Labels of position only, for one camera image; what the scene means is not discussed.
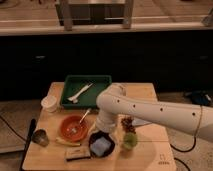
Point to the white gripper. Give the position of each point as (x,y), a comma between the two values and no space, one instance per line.
(106,128)

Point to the blue sponge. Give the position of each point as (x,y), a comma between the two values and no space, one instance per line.
(100,146)

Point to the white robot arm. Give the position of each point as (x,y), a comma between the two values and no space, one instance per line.
(191,119)

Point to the dark purple bowl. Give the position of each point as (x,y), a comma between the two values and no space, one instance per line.
(98,135)

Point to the orange bowl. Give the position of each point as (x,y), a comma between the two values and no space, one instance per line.
(72,137)

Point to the brown grape bunch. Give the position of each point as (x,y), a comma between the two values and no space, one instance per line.
(127,126)

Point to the metal spoon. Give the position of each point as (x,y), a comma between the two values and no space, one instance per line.
(76,122)

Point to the green cup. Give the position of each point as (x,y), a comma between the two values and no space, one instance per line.
(129,140)

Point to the wooden brush block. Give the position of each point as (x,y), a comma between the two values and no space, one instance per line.
(77,153)

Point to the yellow banana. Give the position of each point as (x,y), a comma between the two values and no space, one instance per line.
(64,142)

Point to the green tray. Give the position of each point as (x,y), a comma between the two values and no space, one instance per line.
(87,99)

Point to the white cup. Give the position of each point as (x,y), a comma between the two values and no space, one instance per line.
(49,103)

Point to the dark metal cup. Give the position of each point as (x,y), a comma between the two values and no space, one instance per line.
(40,137)

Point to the wooden chair frame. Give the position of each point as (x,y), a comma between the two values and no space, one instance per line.
(94,12)

